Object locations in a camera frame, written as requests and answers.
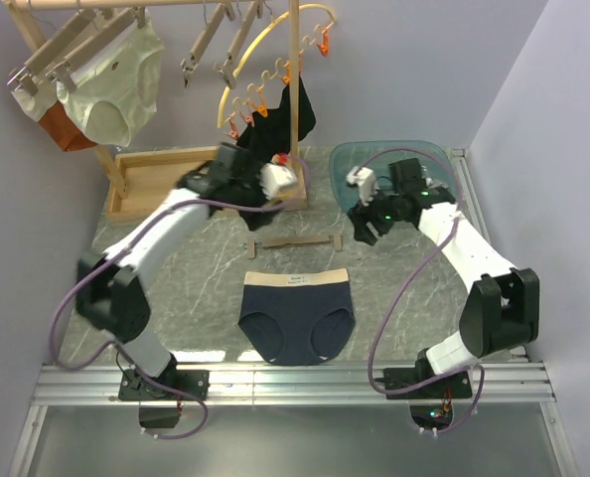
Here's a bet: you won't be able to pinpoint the navy underwear cream waistband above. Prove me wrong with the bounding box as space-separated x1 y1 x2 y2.
238 268 356 367

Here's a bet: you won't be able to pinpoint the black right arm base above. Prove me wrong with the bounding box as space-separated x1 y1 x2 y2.
378 368 473 400

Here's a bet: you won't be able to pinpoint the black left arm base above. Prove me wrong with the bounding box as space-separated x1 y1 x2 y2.
118 369 210 401

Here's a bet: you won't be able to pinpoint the aluminium mounting rail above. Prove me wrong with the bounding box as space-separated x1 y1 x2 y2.
31 362 556 406

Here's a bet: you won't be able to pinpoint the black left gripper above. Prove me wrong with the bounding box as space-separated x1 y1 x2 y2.
227 161 283 231

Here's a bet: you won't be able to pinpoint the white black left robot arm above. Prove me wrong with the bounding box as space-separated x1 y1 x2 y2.
74 143 305 399

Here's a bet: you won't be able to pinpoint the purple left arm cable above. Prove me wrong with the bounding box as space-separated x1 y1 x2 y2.
49 154 310 440

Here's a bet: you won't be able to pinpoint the teal plastic basin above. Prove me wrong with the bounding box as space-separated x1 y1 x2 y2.
329 140 457 213

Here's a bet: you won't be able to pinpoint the cream white hanging underwear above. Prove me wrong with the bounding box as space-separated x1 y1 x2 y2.
57 15 165 148

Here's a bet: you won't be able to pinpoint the wooden rack base tray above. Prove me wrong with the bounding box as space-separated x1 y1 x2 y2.
106 142 307 222

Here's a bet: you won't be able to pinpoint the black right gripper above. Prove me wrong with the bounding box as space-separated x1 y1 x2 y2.
347 181 403 246

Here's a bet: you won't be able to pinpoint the beige hanger far left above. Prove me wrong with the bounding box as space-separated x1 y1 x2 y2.
7 8 114 96

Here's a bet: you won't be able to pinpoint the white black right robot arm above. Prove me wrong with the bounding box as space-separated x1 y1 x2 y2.
346 158 540 398

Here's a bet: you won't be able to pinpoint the beige hanger holding underwear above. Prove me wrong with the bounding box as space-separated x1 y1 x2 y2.
47 7 146 92

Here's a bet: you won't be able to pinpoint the beige clip hanger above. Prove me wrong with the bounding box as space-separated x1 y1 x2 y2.
242 233 344 259
180 2 236 88

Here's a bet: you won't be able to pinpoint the wooden rack top bar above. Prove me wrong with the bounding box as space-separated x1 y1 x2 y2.
6 0 271 12

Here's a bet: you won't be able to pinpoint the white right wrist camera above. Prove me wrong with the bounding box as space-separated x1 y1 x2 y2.
346 166 379 206

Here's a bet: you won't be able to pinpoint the orange cream hanging underwear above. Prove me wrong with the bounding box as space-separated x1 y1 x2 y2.
11 82 96 152

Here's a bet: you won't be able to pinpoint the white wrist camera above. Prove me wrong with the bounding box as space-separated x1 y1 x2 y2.
346 166 379 206
260 153 298 200

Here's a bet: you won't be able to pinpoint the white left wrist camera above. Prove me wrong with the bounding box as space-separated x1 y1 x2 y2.
260 153 298 200

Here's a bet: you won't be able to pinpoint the yellow curved clip hanger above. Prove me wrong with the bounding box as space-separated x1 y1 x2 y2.
216 3 336 140

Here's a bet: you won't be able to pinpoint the wooden rack right post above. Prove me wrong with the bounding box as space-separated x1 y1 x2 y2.
289 0 300 157

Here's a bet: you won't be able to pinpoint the beige hanging clip hanger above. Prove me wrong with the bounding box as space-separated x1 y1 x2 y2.
180 2 236 88

